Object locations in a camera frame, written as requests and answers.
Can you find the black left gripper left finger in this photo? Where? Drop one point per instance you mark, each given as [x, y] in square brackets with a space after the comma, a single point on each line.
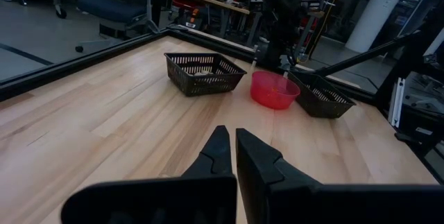
[215, 161]

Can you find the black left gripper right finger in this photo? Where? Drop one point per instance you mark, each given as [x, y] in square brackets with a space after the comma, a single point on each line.
[263, 182]

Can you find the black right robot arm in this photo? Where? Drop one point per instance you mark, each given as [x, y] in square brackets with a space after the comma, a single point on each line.
[281, 16]

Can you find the black plastic mesh basket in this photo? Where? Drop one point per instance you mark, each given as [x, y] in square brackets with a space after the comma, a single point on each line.
[322, 107]
[208, 85]

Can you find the pink plastic bowl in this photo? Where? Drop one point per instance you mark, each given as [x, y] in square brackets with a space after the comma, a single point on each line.
[274, 99]

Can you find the blue office chair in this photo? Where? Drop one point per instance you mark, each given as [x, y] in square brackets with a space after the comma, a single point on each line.
[114, 5]

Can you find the white round column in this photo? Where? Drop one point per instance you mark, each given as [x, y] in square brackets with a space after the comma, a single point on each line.
[378, 12]

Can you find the black aluminium table frame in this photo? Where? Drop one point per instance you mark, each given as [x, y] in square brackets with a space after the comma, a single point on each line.
[69, 66]

